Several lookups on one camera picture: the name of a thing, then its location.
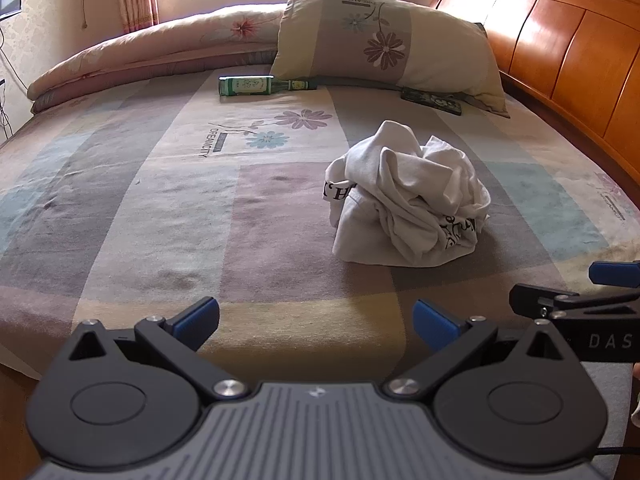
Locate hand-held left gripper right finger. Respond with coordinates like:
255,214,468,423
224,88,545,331
382,298,569,404

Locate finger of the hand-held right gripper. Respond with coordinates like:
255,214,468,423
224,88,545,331
509,284,640,322
589,261,640,288

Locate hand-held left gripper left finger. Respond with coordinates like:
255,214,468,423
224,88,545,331
67,296,251,403

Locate white printed long-sleeved shirt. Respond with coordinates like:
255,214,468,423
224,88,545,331
324,120,492,267

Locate black remote control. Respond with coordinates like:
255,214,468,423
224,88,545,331
400,87,465,117

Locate wooden bed headboard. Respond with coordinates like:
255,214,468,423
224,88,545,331
430,0,640,198

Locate green glass bottle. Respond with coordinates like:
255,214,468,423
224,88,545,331
218,75,318,97

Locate floral patchwork pillow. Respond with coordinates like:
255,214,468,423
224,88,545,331
270,0,511,118

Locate pink floral folded quilt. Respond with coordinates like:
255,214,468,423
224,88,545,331
27,7,291,113

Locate black wall cables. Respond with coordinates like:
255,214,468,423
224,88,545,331
0,25,31,137

